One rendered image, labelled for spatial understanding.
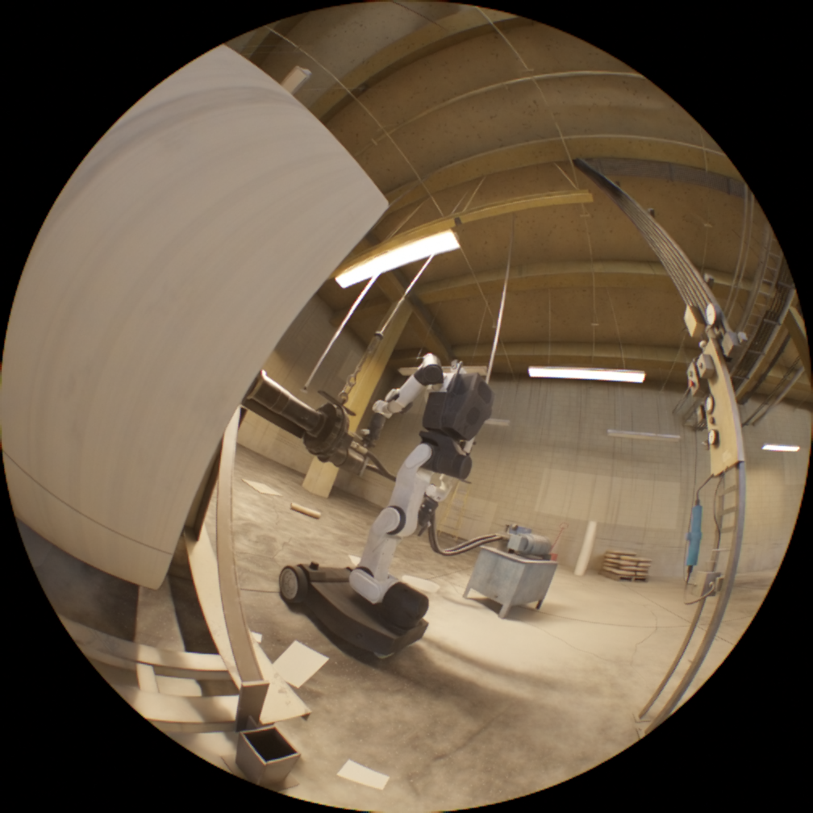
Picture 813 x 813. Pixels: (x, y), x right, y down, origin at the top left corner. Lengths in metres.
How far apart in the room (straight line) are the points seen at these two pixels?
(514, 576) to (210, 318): 2.19
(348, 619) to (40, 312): 1.19
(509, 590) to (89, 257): 2.37
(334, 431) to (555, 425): 8.60
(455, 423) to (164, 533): 1.05
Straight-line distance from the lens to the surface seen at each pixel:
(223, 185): 0.33
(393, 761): 0.90
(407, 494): 1.16
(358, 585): 1.24
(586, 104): 6.26
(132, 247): 0.29
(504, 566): 2.23
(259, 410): 1.22
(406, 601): 1.14
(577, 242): 6.73
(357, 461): 1.40
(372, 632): 1.13
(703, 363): 1.40
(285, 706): 0.68
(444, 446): 1.13
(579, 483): 8.66
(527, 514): 8.50
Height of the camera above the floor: 0.75
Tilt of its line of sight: 20 degrees up
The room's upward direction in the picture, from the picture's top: 22 degrees clockwise
